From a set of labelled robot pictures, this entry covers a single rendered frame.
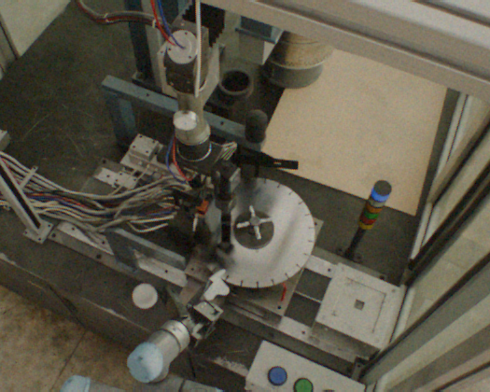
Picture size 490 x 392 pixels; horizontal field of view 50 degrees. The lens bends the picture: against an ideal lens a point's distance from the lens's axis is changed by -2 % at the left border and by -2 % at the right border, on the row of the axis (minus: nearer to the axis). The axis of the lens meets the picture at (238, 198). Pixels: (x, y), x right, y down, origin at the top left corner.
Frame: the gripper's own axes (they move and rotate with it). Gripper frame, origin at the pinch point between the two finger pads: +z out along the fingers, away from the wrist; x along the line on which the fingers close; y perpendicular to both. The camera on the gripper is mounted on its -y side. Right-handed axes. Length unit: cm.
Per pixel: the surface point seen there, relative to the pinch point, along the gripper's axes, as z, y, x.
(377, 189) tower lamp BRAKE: 15, 23, 42
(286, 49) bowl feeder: 59, -28, 49
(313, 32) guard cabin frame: -70, 19, 89
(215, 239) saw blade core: 4.7, -6.6, 10.3
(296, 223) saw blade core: 18.9, 8.5, 19.4
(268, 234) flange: 11.8, 4.4, 16.1
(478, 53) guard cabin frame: -70, 29, 93
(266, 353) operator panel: -6.1, 21.5, -2.4
